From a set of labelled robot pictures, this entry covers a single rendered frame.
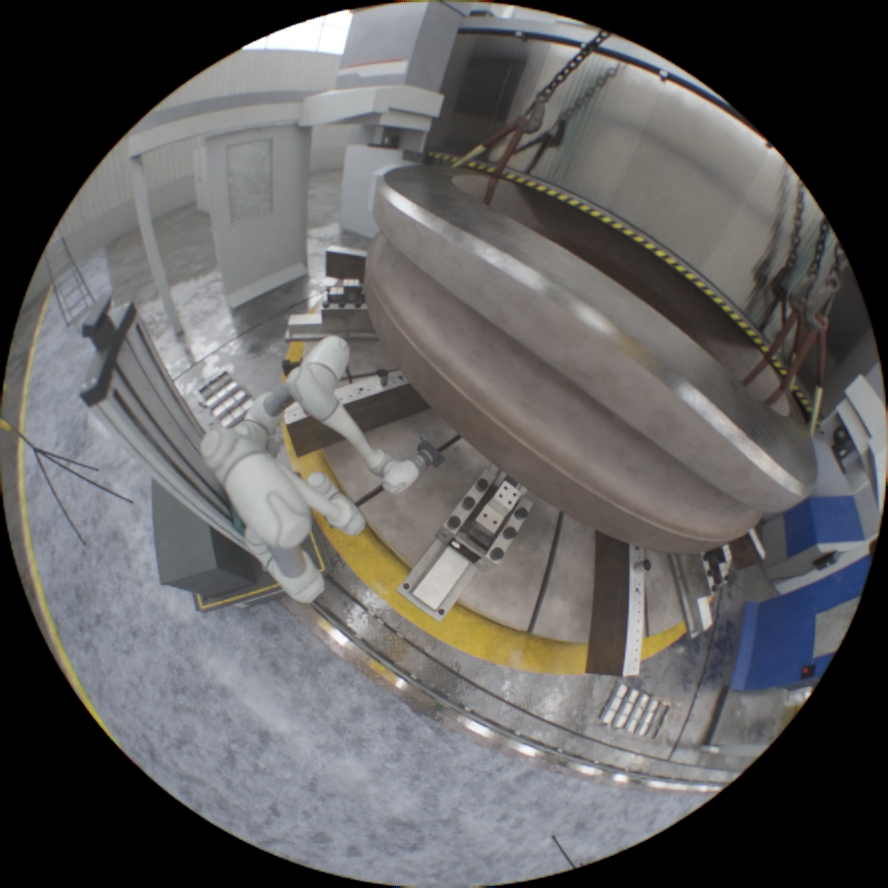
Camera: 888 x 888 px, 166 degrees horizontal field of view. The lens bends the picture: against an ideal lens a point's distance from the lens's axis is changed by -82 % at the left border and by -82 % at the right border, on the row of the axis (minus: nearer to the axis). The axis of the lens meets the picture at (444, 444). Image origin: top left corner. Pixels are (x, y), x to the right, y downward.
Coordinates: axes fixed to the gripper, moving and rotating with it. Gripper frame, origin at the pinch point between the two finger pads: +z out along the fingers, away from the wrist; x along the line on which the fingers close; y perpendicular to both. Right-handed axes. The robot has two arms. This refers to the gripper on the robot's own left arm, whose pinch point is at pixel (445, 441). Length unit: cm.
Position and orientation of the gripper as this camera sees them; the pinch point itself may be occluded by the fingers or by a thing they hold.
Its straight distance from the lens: 148.1
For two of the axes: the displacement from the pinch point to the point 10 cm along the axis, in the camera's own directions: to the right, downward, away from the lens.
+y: 2.1, -5.3, -8.2
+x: -7.1, -6.6, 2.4
